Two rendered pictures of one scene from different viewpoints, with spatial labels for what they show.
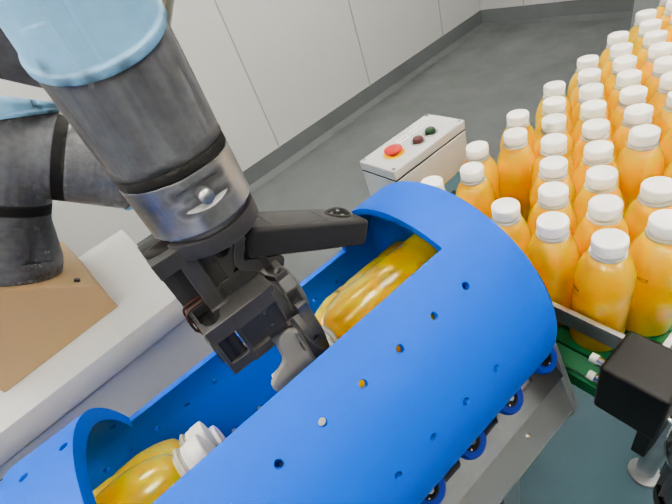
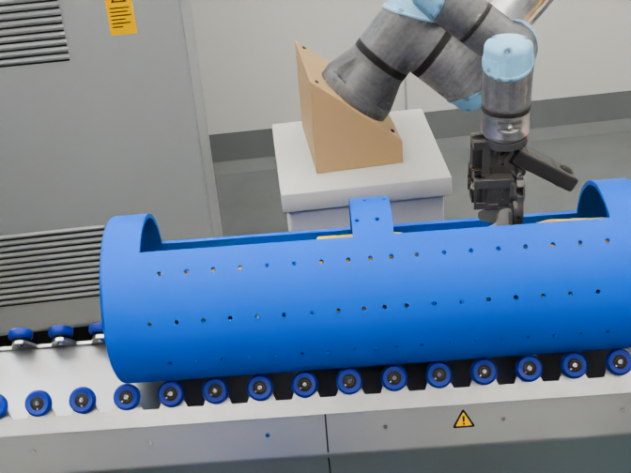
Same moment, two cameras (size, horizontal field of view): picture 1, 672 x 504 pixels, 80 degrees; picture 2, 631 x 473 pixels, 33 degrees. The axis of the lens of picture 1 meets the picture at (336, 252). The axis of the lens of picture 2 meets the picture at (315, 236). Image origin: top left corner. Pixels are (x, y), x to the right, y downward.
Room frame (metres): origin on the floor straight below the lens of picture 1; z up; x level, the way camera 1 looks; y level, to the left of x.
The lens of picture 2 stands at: (-1.21, -0.28, 2.08)
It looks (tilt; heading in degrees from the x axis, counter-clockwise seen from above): 31 degrees down; 25
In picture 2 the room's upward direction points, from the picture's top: 5 degrees counter-clockwise
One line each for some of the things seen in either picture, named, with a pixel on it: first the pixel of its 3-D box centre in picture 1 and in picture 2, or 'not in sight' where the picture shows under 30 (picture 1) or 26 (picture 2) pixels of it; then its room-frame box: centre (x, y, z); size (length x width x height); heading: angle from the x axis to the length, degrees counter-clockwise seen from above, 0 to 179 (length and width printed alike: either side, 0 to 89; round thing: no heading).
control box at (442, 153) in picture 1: (416, 161); not in sight; (0.72, -0.22, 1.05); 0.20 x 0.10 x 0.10; 114
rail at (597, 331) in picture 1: (506, 288); not in sight; (0.40, -0.23, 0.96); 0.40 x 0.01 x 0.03; 24
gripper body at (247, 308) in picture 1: (233, 277); (498, 168); (0.26, 0.08, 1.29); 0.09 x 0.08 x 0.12; 114
